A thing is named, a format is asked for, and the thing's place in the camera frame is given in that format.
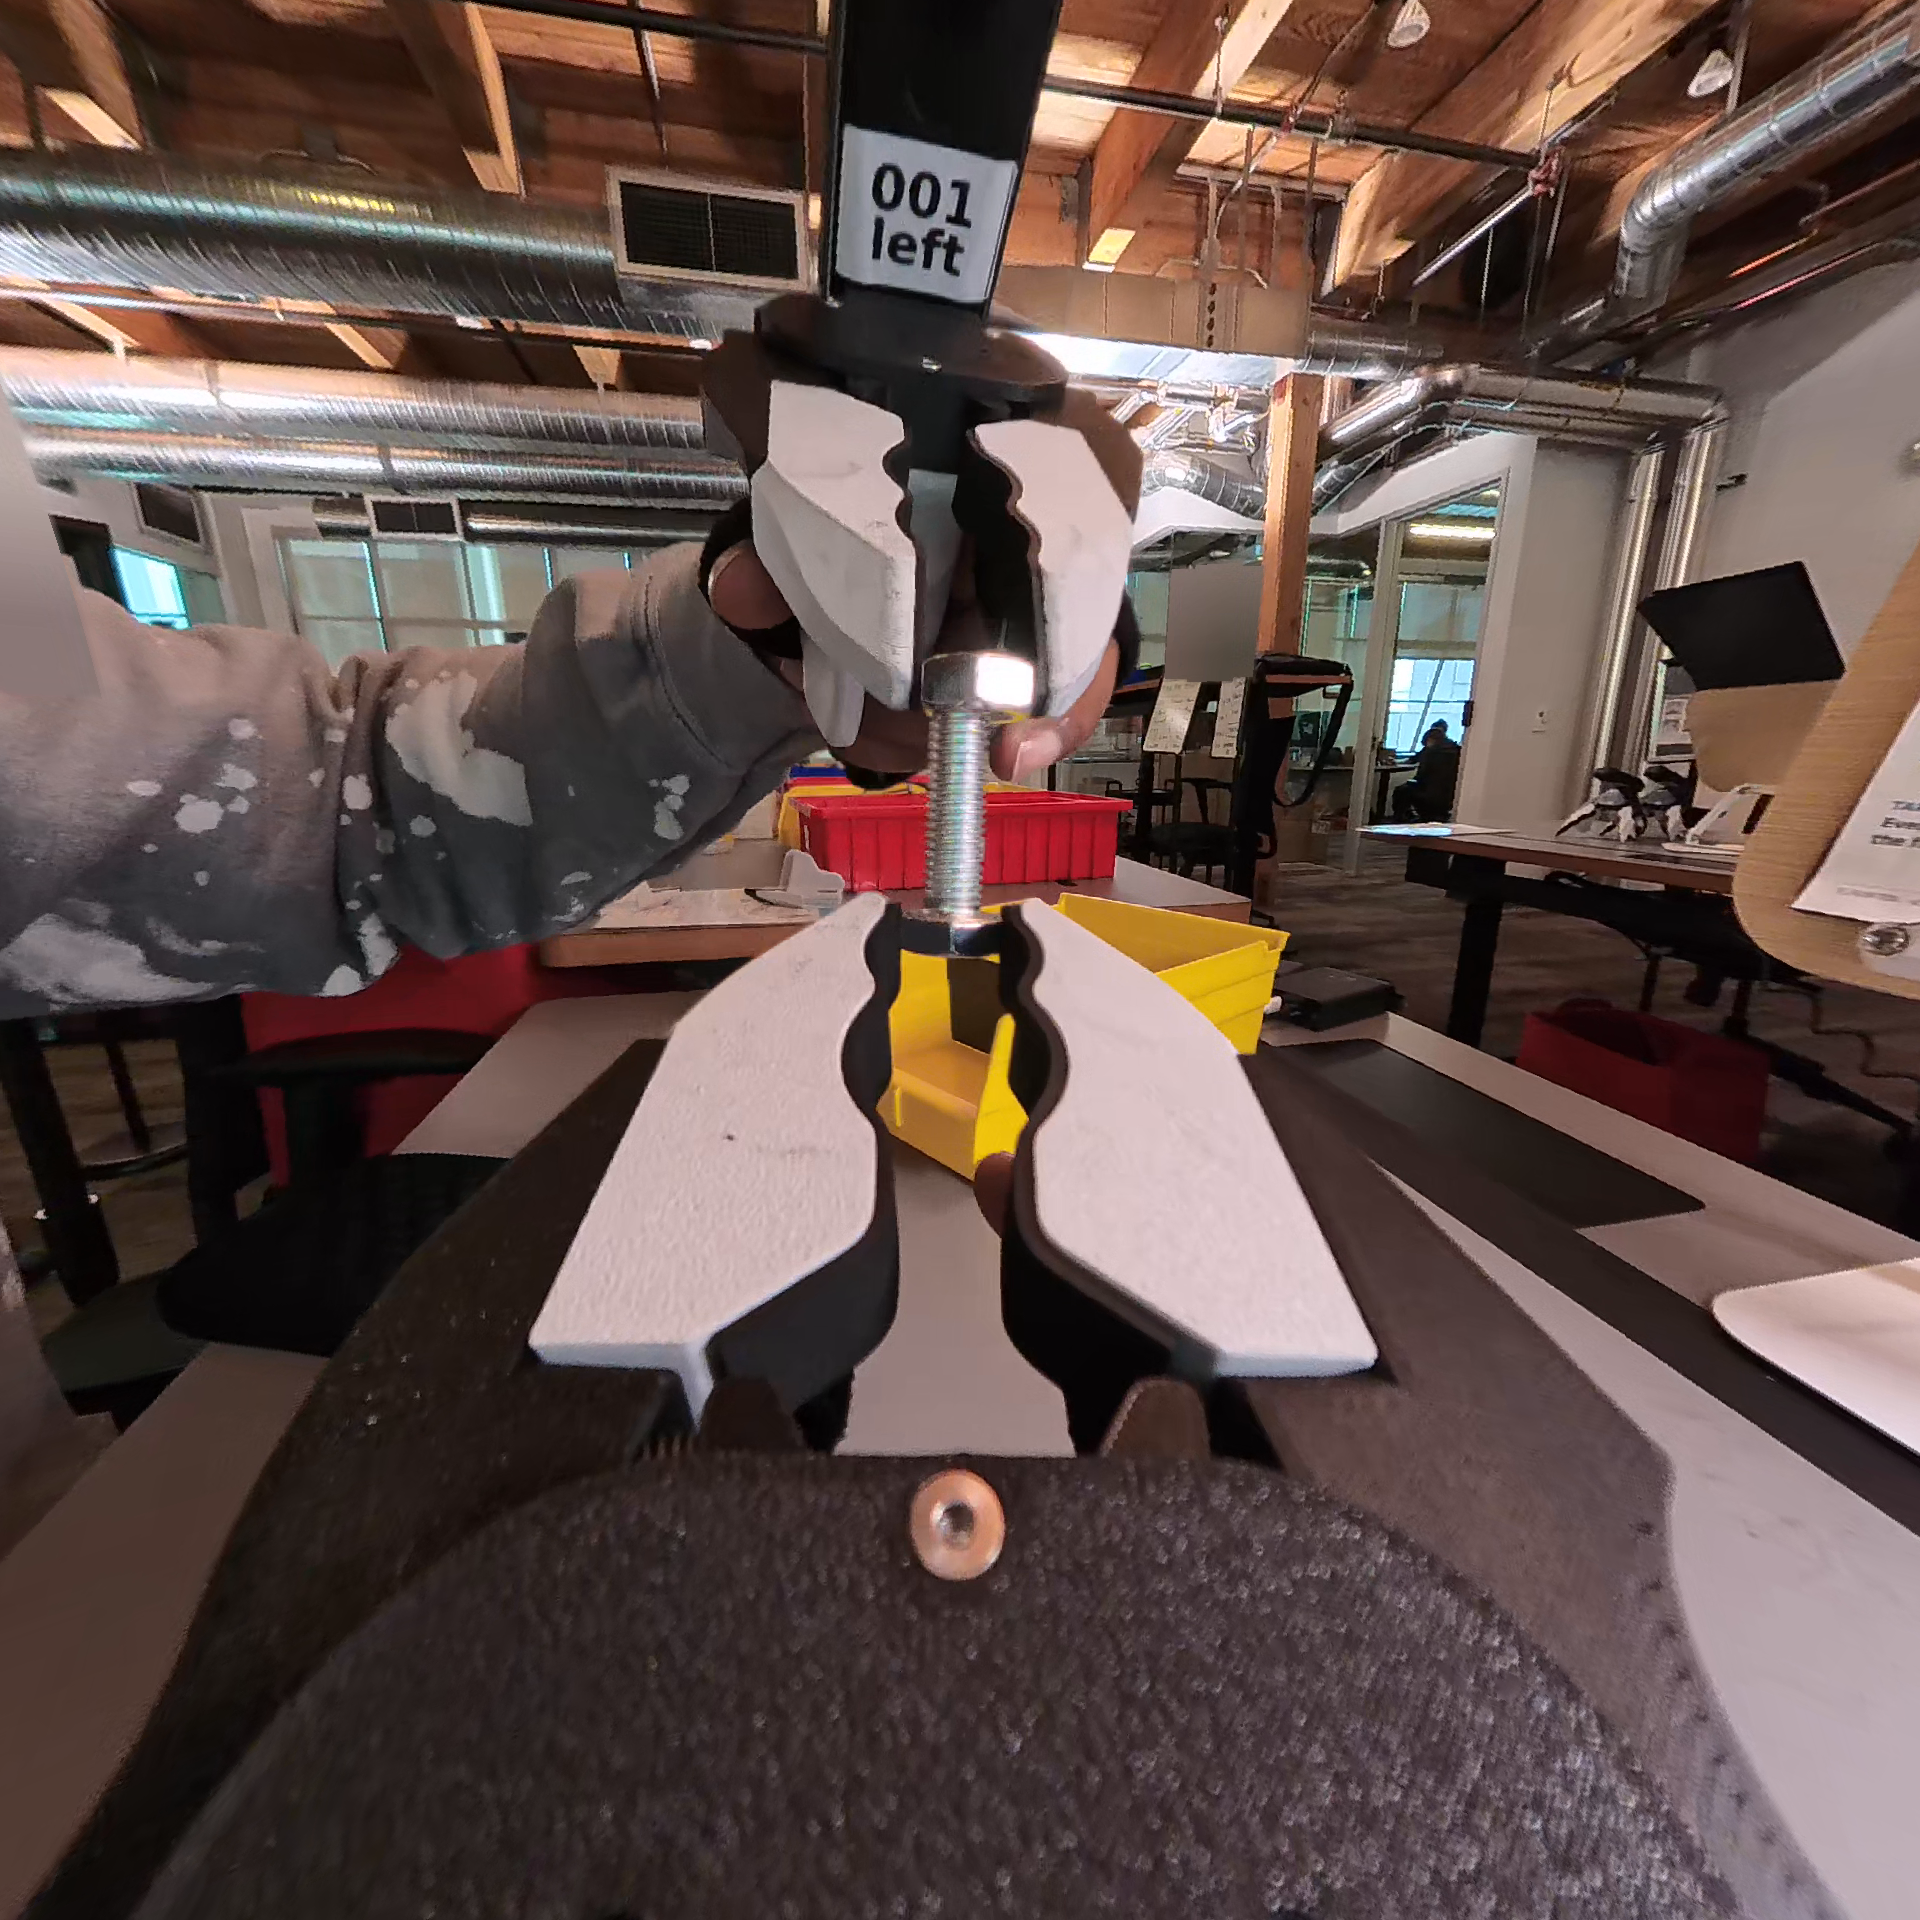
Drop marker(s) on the person's left hand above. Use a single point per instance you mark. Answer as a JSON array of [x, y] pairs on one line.
[[1050, 744]]

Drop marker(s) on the white tablet device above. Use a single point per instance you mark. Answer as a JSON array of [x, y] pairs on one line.
[[1726, 816]]

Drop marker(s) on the white instruction sheet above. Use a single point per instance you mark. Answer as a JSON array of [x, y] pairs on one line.
[[1882, 848]]

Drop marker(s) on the person's left forearm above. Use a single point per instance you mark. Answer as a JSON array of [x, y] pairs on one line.
[[378, 793]]

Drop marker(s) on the ceiling vent grille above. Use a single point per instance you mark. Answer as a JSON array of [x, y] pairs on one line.
[[713, 228]]

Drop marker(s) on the large silver air duct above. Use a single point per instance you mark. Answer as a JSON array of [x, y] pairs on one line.
[[300, 226]]

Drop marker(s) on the wooden desk with black legs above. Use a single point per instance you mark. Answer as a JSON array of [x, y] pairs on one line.
[[1574, 857]]

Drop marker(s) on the black flat box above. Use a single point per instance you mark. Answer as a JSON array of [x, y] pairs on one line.
[[1338, 995]]

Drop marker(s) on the silver hex nut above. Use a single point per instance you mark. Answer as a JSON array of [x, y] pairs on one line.
[[958, 914]]

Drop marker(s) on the red plastic bin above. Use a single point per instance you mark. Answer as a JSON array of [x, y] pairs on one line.
[[869, 839]]

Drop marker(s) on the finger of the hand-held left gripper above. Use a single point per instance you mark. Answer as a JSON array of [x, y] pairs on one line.
[[833, 524], [1071, 555]]

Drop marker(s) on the tall black standing desk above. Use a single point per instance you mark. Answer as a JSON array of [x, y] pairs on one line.
[[1246, 780]]

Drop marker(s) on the white track spotlight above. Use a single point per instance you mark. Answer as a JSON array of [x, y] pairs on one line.
[[1711, 76], [1408, 21]]

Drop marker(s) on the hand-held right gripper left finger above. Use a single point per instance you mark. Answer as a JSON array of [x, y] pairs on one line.
[[721, 1171]]

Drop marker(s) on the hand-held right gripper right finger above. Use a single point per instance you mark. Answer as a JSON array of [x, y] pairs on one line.
[[1187, 1185]]

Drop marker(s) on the silver hex bolt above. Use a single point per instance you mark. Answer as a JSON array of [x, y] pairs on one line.
[[961, 811]]

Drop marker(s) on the black mesh office chair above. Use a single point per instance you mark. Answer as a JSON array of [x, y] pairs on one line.
[[330, 1246]]

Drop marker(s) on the person's right hand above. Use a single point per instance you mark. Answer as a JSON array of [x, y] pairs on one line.
[[993, 1193]]

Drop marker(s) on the small black white robot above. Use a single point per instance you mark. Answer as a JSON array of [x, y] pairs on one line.
[[1667, 790], [1597, 805]]

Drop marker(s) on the yellow plastic bin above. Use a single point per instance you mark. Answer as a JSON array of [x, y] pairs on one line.
[[1187, 961]]

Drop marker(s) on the grey table with wooden edge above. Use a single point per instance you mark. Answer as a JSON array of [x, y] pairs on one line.
[[1187, 886]]

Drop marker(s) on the bent silver air duct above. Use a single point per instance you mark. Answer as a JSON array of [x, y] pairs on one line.
[[1801, 104]]

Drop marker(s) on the wooden document stand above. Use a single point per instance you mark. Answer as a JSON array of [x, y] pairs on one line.
[[1767, 857]]

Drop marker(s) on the small white object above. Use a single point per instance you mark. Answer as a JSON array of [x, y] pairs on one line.
[[812, 877]]

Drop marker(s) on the dark red storage bin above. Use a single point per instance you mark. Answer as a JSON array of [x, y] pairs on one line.
[[1644, 1078]]

